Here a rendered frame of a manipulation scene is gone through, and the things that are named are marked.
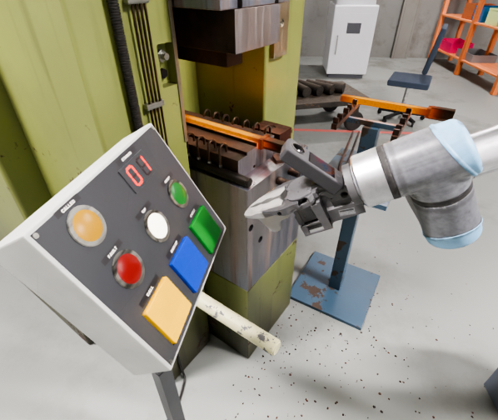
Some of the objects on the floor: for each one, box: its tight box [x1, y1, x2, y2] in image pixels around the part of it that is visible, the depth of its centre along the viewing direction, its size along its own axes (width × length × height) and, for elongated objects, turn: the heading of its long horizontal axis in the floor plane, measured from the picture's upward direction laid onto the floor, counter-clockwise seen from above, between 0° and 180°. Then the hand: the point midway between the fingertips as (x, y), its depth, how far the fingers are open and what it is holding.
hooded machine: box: [322, 0, 379, 78], centre depth 518 cm, size 75×66×146 cm
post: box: [152, 370, 185, 420], centre depth 90 cm, size 4×4×108 cm
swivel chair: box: [377, 23, 448, 128], centre depth 362 cm, size 56×54×97 cm
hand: (249, 209), depth 63 cm, fingers closed
